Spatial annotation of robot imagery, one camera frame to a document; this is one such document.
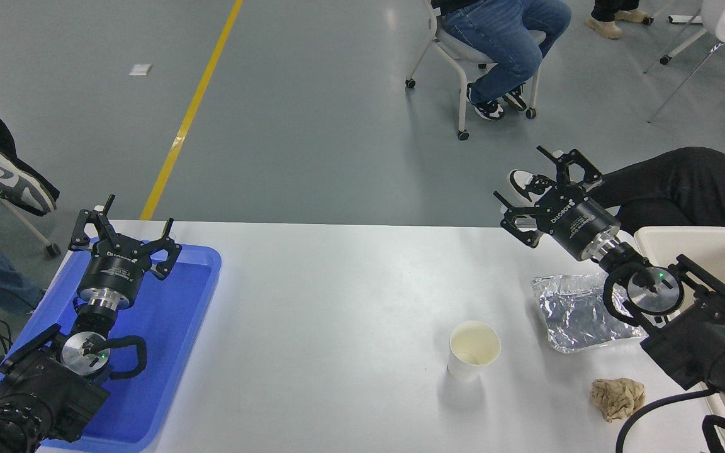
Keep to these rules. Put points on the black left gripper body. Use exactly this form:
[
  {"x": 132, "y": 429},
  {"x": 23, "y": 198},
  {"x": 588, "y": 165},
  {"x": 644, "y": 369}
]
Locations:
[{"x": 114, "y": 270}]

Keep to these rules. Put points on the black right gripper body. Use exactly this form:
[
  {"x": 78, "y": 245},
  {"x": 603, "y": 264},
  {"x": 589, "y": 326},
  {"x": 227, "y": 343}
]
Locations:
[{"x": 573, "y": 220}]

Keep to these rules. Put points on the white paper cup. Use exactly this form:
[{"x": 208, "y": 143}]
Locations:
[{"x": 471, "y": 365}]

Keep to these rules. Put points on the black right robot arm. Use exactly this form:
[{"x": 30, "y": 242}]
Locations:
[{"x": 708, "y": 340}]

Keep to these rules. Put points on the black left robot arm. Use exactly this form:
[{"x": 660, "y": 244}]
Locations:
[{"x": 48, "y": 384}]

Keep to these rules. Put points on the chair leg with caster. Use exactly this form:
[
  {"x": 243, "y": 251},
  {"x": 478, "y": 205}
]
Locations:
[{"x": 29, "y": 229}]

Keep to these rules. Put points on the blue plastic tray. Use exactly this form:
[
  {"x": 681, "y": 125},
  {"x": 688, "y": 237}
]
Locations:
[{"x": 167, "y": 327}]

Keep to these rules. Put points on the crumpled silver foil tray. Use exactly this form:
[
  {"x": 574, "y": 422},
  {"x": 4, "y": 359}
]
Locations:
[{"x": 573, "y": 314}]

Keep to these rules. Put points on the white chair with casters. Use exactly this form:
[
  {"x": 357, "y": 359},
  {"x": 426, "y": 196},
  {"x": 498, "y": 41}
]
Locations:
[{"x": 460, "y": 94}]

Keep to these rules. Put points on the person with beige shoes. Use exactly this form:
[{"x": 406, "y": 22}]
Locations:
[{"x": 605, "y": 26}]

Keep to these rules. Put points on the person seated on chair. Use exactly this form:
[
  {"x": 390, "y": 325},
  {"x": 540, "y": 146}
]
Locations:
[{"x": 507, "y": 38}]

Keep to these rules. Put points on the white paper scrap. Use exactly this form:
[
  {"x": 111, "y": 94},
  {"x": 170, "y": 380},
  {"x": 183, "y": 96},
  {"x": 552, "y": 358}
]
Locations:
[{"x": 140, "y": 70}]

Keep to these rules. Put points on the white chair base with caster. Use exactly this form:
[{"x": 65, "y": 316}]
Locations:
[{"x": 683, "y": 43}]

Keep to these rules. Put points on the crumpled tan paper ball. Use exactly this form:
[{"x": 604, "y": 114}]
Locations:
[{"x": 617, "y": 397}]

